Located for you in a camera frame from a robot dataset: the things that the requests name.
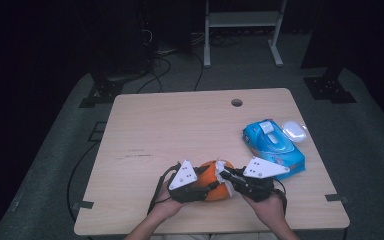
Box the person's right hand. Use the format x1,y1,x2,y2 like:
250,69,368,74
242,193,287,232

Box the right hand-held gripper black cable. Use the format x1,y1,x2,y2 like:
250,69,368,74
273,178,289,215

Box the white wet wipe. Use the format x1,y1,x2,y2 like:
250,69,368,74
214,159,236,198

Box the dark equipment cabinet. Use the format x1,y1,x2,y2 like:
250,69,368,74
89,0,155,78

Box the hand-held gripper black cable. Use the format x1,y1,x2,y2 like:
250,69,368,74
147,163,183,215
273,178,289,215

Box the thin black floor cable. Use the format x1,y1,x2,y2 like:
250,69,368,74
193,51,205,92

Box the white metal stand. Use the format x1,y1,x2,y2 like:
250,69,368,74
203,0,288,68

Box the black looped floor cable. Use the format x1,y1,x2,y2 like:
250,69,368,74
136,56,173,94

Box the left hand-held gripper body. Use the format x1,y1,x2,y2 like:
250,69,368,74
166,159,215,205

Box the blue wet wipes pack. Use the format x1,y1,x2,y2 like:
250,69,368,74
242,118,307,181

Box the person's left hand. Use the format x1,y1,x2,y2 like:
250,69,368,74
150,187,188,220

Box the grey tape strip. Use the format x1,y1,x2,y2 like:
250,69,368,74
324,193,350,205
71,200,95,211

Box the orange plush toy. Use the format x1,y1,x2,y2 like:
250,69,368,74
194,159,236,202

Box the black stand base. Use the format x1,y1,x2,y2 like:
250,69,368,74
303,66,358,104
79,74,125,109

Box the left hand-held gripper black cable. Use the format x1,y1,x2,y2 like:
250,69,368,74
147,163,183,215

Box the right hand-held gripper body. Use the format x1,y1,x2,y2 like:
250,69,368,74
241,157,291,203

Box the white oval pack lid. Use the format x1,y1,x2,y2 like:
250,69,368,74
281,120,309,144

